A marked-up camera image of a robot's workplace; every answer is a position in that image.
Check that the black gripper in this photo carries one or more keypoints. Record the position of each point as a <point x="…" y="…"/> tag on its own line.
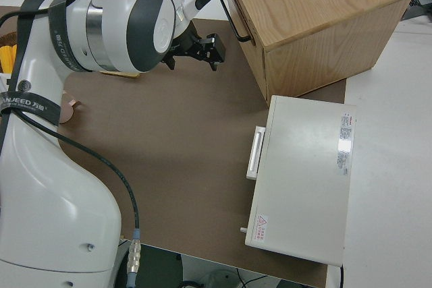
<point x="190" y="47"/>

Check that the pink mug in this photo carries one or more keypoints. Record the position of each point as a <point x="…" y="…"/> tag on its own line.
<point x="65" y="112"/>

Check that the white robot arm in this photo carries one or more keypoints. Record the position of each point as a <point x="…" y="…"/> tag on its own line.
<point x="50" y="183"/>

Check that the brown table mat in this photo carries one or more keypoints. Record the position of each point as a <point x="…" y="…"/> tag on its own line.
<point x="168" y="133"/>

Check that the wooden mug tree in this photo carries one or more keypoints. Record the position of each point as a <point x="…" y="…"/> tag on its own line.
<point x="125" y="74"/>

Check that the white toaster oven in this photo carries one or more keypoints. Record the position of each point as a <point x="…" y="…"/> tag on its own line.
<point x="303" y="183"/>

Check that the white text label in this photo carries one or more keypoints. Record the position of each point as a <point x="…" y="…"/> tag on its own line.
<point x="344" y="146"/>

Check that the red warning sticker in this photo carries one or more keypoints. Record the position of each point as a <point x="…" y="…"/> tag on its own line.
<point x="262" y="222"/>

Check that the yellow corn cob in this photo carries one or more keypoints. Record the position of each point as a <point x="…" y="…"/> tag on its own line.
<point x="15" y="50"/>
<point x="6" y="60"/>

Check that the grey round stand base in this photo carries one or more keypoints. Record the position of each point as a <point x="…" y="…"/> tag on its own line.
<point x="219" y="279"/>

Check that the black round pedestal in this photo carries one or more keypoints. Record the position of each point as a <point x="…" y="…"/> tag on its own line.
<point x="158" y="267"/>

